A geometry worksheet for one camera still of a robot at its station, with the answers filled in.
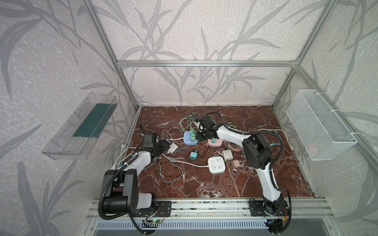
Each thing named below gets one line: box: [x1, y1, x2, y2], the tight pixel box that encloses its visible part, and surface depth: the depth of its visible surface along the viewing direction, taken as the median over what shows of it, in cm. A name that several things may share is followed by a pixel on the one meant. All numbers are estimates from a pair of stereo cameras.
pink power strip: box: [207, 138, 223, 147], surface depth 98 cm
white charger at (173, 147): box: [168, 142, 179, 153], surface depth 96 cm
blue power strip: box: [183, 131, 198, 146], surface depth 99 cm
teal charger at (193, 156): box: [189, 151, 198, 161], surface depth 93 cm
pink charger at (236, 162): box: [233, 159, 241, 168], surface depth 88 cm
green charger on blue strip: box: [189, 127, 196, 143], surface depth 96 cm
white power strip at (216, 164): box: [207, 155, 226, 175], surface depth 88 cm
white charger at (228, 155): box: [222, 149, 234, 161], surface depth 93 cm
